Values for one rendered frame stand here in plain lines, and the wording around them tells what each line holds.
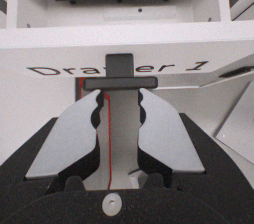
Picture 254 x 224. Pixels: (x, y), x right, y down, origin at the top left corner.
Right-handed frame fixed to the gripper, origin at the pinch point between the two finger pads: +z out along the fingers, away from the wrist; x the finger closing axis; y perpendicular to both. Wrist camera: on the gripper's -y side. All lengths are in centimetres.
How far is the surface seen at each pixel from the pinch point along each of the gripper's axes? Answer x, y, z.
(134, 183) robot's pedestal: 4, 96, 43
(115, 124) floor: -9, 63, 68
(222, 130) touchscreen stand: 68, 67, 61
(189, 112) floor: 47, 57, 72
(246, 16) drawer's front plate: 17.0, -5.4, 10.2
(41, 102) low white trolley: -16.8, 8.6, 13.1
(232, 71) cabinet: 44, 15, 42
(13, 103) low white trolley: -22.3, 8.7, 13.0
